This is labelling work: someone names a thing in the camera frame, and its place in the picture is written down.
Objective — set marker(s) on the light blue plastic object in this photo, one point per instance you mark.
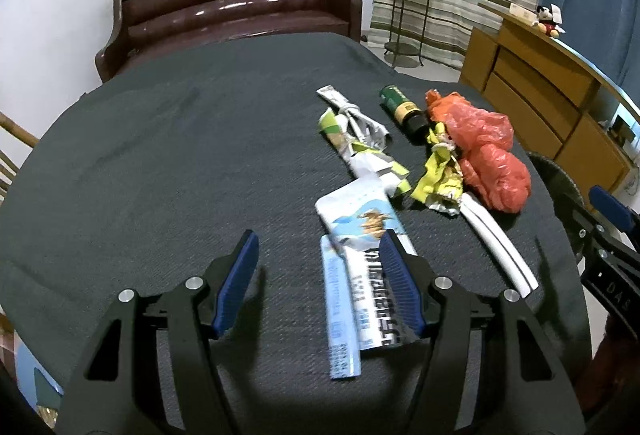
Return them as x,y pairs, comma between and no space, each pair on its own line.
30,375

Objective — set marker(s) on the green white wrapper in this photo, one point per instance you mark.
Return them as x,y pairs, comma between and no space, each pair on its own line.
365,160

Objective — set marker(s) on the green bottle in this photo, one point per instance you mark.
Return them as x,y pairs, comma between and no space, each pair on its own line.
400,107

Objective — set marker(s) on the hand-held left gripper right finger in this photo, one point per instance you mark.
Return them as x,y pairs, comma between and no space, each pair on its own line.
400,285

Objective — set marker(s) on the small beige box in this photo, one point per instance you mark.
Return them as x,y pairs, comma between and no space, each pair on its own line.
521,12

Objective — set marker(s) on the white plastic strip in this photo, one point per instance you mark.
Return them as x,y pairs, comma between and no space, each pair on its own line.
495,237

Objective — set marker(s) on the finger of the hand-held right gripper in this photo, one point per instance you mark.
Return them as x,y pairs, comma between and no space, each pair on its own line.
587,232
607,210

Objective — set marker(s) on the metal plant stand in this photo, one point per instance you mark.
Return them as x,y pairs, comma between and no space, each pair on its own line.
401,5

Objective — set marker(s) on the dark grey tablecloth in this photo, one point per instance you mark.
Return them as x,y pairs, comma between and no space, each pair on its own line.
175,175

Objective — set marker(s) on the brown leather sofa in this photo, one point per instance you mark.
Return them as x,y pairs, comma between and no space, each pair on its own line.
225,10

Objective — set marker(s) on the person's right forearm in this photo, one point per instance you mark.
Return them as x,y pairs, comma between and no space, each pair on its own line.
617,360

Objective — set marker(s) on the mouse plush toy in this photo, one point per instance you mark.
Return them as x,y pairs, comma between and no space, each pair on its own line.
547,21

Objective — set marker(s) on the wooden cabinet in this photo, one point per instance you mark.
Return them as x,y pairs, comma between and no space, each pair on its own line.
540,85

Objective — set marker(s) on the bamboo chair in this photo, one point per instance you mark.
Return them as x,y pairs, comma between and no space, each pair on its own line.
15,135

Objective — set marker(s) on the light blue long sachet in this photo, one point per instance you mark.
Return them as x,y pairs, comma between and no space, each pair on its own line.
340,315

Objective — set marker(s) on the yellow wrapper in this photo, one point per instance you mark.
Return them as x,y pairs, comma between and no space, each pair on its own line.
440,177

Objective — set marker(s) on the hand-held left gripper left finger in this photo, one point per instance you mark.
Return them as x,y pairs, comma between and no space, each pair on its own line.
237,285

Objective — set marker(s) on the blue white snack packet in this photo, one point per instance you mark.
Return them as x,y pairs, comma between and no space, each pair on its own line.
350,215

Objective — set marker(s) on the orange plastic bag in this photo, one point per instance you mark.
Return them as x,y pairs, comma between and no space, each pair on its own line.
485,150

